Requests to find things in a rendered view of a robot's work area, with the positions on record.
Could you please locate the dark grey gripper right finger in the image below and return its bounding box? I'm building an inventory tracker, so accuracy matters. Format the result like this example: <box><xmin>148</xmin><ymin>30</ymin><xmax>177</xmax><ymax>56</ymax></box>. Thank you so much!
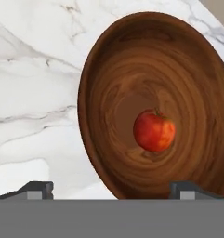
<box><xmin>168</xmin><ymin>180</ymin><xmax>224</xmax><ymax>201</ymax></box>

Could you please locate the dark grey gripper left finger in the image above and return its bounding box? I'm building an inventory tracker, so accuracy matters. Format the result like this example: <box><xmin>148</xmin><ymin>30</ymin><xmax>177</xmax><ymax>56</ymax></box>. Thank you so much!
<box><xmin>0</xmin><ymin>180</ymin><xmax>55</xmax><ymax>201</ymax></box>

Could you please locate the red apple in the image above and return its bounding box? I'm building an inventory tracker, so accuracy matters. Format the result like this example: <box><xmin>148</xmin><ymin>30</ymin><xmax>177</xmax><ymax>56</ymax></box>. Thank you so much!
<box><xmin>132</xmin><ymin>108</ymin><xmax>177</xmax><ymax>153</ymax></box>

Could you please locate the brown wooden bowl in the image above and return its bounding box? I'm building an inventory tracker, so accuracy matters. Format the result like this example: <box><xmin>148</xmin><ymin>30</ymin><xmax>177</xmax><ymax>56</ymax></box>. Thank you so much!
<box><xmin>77</xmin><ymin>11</ymin><xmax>224</xmax><ymax>200</ymax></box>

